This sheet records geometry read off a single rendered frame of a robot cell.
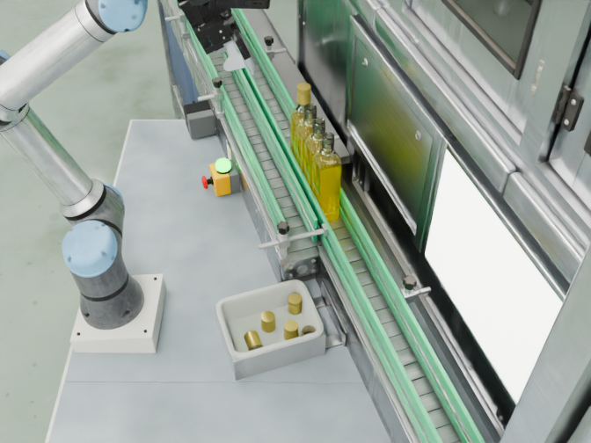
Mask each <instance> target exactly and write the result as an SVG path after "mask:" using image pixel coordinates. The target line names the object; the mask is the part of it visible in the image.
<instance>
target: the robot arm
mask: <svg viewBox="0 0 591 443"><path fill-rule="evenodd" d="M177 1H178V3H179V6H180V8H181V10H182V11H183V12H184V13H185V15H186V18H187V19H188V21H189V23H190V25H191V27H192V28H193V31H194V33H195V35H196V37H197V39H198V40H199V42H200V44H201V46H202V47H203V49H204V51H205V53H206V54H210V53H212V52H214V51H216V52H217V53H223V52H227V51H228V53H229V57H228V58H227V60H226V61H225V62H224V64H223V67H224V69H225V70H226V71H232V70H236V69H242V68H248V69H249V70H250V72H251V74H252V75H254V73H255V64H254V62H253V60H252V58H251V55H250V53H249V51H248V49H247V47H246V45H245V43H244V41H243V39H242V37H241V35H240V33H241V32H240V29H239V27H238V25H237V22H236V20H235V19H234V18H233V16H232V14H231V8H232V9H269V7H270V1H271V0H177ZM147 9H148V0H82V1H80V2H79V3H78V4H76V5H75V6H74V7H73V8H72V9H70V10H69V11H68V12H66V13H65V14H64V15H63V16H61V17H60V18H59V19H57V20H56V21H55V22H54V23H53V24H52V25H51V26H50V27H48V28H47V29H46V30H45V31H43V32H42V33H41V34H39V35H38V36H37V37H36V38H34V39H33V40H32V41H30V42H29V43H28V44H27V45H26V46H24V47H23V48H22V49H20V50H19V51H18V52H17V53H16V54H15V55H13V56H12V57H10V56H9V55H8V54H7V53H6V52H4V51H3V50H2V49H0V136H1V137H2V138H3V139H4V141H5V142H6V143H7V144H8V145H9V146H10V147H11V149H12V150H13V151H14V152H15V153H16V154H17V155H18V156H19V157H20V159H21V160H22V161H23V162H24V163H25V164H26V165H27V166H28V168H29V169H30V170H31V171H32V172H33V173H34V174H35V175H36V176H37V178H38V179H39V180H40V181H41V182H42V183H43V184H44V185H45V187H46V188H47V189H48V190H49V191H50V192H51V193H52V194H53V195H54V196H55V197H56V198H57V199H58V200H59V201H60V205H59V210H60V212H61V214H62V215H63V216H64V217H65V218H66V219H67V220H68V222H69V223H70V224H71V226H72V230H71V231H68V233H67V234H66V235H65V237H64V238H63V241H62V254H63V258H64V261H65V264H66V266H67V267H68V268H69V270H70V272H71V274H72V276H73V278H74V281H75V282H76V284H77V287H78V289H79V291H80V310H81V313H82V316H83V318H84V320H85V321H86V322H87V323H88V324H89V325H90V326H91V327H93V328H95V329H99V330H113V329H117V328H120V327H122V326H124V325H126V324H128V323H130V322H132V321H133V320H134V319H135V318H136V317H137V316H138V315H139V314H140V312H141V311H142V307H143V304H144V294H143V291H142V288H141V286H140V284H139V283H138V282H137V281H136V280H135V279H134V278H133V277H132V276H131V275H130V274H128V271H127V268H126V266H125V264H124V261H123V259H122V253H121V251H122V237H123V222H124V216H125V206H124V200H123V198H122V196H121V194H120V192H119V191H118V190H117V189H116V188H115V187H114V186H112V185H110V184H105V183H104V182H102V181H99V180H98V179H95V178H89V177H88V176H87V175H86V174H85V172H84V171H83V170H82V169H81V167H80V166H79V165H78V164H77V162H76V161H75V160H74V159H73V158H72V156H71V155H70V154H69V153H68V151H67V150H66V149H65V148H64V147H63V146H62V145H61V144H60V143H59V141H58V140H57V139H56V138H55V136H54V135H53V134H52V133H51V132H50V130H49V129H48V128H47V127H46V125H45V124H44V123H43V122H42V121H41V119H40V118H39V117H38V116H37V114H36V113H35V112H34V111H33V109H32V108H31V107H30V106H29V101H30V100H31V99H32V98H34V97H35V96H36V95H38V94H39V93H40V92H42V91H43V90H44V89H46V88H47V87H48V86H49V85H50V84H52V83H53V82H54V81H55V80H57V79H58V78H59V77H61V76H62V75H63V74H65V73H66V72H67V71H69V70H70V69H72V68H73V67H74V66H75V65H77V64H78V63H79V62H80V61H82V60H83V59H84V58H85V57H86V56H88V55H89V54H91V53H92V52H93V51H94V50H96V49H97V48H98V47H100V46H101V45H103V44H104V43H105V42H106V41H108V40H109V39H111V38H112V37H113V36H114V35H115V34H116V33H125V32H132V31H134V30H135V29H137V28H138V27H139V26H140V25H141V24H142V22H143V20H144V19H145V14H146V12H147ZM195 28H196V29H195ZM237 49H238V50H239V52H238V51H237Z"/></svg>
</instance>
